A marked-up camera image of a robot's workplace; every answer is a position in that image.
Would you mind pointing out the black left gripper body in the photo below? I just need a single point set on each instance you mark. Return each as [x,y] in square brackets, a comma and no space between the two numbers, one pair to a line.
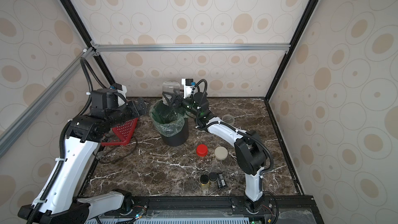
[133,109]

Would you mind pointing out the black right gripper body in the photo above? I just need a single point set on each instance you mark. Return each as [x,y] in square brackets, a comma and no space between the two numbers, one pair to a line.
[175,100]

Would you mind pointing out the clear oatmeal jar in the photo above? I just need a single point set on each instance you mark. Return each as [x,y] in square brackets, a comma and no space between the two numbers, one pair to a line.
[228,119]

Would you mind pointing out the red jar lid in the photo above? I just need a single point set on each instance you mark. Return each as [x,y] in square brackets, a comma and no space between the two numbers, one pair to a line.
[202,150]

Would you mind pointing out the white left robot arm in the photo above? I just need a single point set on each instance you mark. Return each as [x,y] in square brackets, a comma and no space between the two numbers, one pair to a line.
[105,109]

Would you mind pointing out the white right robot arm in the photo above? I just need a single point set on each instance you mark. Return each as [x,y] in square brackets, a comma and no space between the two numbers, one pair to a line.
[253,157]

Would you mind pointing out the red polka dot toaster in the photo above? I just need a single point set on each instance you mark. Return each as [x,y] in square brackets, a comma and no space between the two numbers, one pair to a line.
[123,132]

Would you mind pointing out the black trash bin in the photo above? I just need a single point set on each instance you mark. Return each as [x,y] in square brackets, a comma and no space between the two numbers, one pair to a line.
[179,138]

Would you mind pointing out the yellow spice jar black lid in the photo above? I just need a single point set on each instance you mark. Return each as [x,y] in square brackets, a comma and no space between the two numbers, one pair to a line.
[204,181]

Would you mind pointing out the dark spice jar black lid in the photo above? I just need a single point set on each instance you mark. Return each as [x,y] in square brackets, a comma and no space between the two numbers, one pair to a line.
[213,179]

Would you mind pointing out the small black box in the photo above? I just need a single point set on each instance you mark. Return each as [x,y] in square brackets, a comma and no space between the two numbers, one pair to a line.
[221,182]

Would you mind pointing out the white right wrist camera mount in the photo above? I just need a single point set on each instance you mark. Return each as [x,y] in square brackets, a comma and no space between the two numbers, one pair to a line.
[188,87]

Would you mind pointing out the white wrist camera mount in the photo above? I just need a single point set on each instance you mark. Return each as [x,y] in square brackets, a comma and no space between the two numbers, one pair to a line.
[121,89]
[188,87]

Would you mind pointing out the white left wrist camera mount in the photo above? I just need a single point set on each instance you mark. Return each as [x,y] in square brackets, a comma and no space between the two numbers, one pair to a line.
[121,89]

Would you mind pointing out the aluminium frame rail back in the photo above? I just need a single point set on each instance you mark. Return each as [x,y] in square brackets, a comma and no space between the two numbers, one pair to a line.
[191,47]

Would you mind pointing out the aluminium frame rail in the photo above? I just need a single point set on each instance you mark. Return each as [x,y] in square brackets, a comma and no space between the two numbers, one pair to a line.
[19,126]
[191,47]

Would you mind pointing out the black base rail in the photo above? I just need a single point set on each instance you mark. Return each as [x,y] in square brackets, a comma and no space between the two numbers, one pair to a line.
[270,206]

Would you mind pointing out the aluminium frame rail left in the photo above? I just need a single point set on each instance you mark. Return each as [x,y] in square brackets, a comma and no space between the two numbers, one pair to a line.
[19,126]

